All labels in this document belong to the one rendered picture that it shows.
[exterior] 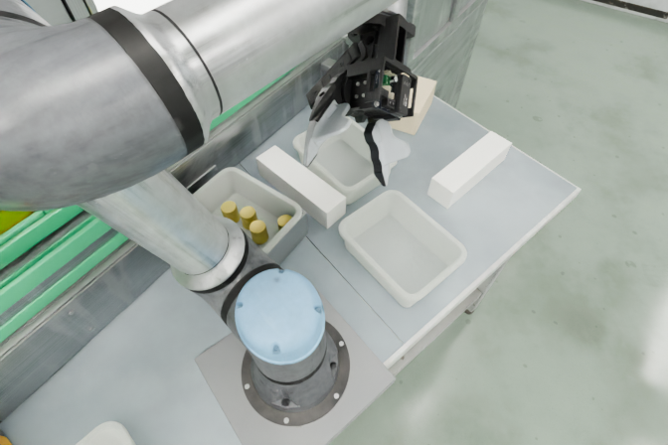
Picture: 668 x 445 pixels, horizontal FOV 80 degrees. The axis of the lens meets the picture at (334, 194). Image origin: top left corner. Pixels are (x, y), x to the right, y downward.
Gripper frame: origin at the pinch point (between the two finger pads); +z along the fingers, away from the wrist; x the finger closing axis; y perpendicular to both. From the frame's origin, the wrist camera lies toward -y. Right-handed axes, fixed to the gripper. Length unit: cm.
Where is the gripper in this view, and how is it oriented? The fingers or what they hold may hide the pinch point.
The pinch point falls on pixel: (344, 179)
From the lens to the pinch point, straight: 52.3
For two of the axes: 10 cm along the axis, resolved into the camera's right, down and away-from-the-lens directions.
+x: 7.0, 1.4, 7.0
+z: -1.3, 9.9, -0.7
